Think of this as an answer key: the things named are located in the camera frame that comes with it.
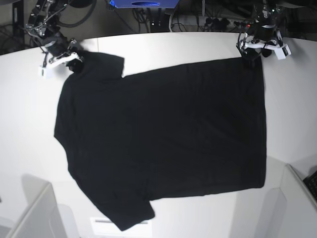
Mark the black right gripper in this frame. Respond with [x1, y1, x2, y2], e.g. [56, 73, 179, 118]
[37, 29, 84, 73]

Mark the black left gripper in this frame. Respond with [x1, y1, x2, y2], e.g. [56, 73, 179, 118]
[240, 22, 276, 68]

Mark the black T-shirt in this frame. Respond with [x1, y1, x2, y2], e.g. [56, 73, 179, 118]
[54, 51, 266, 231]

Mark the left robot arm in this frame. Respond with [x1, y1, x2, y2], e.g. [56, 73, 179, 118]
[236, 0, 291, 67]

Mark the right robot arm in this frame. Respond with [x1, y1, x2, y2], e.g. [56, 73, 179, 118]
[24, 0, 84, 77]

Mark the blue box with oval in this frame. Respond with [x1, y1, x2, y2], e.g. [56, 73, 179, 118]
[108, 0, 179, 8]

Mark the black keyboard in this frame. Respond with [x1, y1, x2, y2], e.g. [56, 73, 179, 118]
[303, 171, 317, 200]

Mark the white right partition panel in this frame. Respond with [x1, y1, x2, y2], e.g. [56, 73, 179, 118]
[258, 165, 317, 238]

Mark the white partition panel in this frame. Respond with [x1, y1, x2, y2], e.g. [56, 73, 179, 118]
[0, 173, 80, 238]
[258, 165, 317, 238]

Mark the white left partition panel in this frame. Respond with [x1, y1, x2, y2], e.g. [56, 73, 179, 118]
[0, 173, 80, 238]

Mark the white label plate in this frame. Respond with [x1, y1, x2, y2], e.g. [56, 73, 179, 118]
[90, 217, 153, 238]

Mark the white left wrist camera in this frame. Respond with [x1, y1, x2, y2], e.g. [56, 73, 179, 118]
[237, 38, 291, 60]

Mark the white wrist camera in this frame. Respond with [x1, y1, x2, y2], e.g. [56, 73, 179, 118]
[38, 52, 83, 79]
[237, 38, 291, 60]

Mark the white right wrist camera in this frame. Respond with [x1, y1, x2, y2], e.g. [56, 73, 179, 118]
[38, 52, 83, 79]

